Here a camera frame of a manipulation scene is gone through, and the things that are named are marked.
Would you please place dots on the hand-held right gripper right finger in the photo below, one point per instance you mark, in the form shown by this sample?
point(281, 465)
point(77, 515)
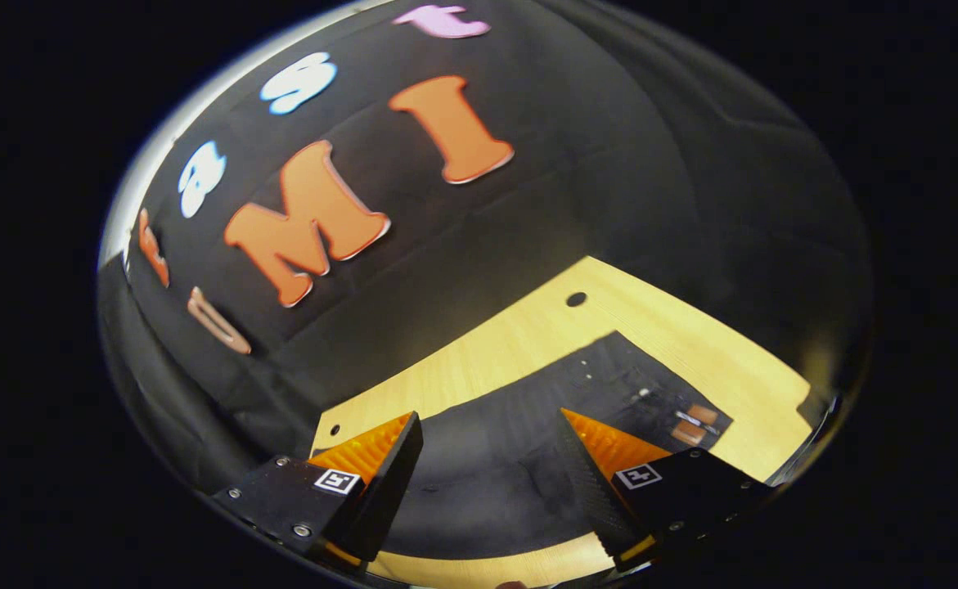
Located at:
point(593, 491)

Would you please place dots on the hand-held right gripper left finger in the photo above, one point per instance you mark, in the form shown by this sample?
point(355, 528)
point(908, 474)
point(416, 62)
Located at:
point(384, 491)

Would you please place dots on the dark grey jeans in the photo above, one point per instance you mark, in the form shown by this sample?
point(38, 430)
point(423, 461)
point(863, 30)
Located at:
point(495, 474)

